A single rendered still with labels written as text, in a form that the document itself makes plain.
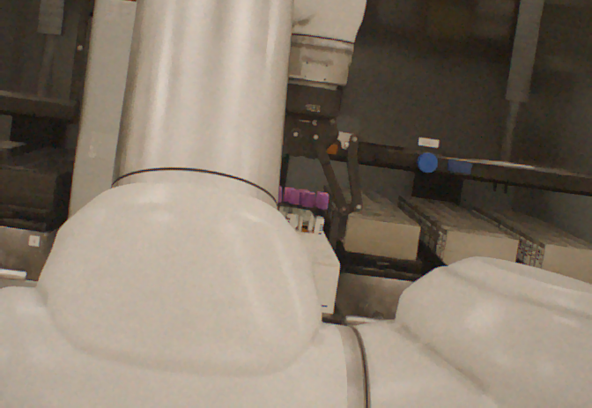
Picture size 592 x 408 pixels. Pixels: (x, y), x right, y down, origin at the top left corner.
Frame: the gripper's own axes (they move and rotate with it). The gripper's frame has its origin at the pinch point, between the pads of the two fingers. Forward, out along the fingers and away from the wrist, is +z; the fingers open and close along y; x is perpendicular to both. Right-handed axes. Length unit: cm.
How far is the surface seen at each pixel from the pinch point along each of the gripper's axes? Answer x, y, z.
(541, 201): 80, 54, -5
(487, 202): 103, 48, -1
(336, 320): -21.3, 5.2, 4.9
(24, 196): 25.8, -38.8, 2.0
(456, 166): 24.4, 24.7, -11.5
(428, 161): 23.5, 20.1, -11.7
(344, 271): 19.2, 9.7, 5.7
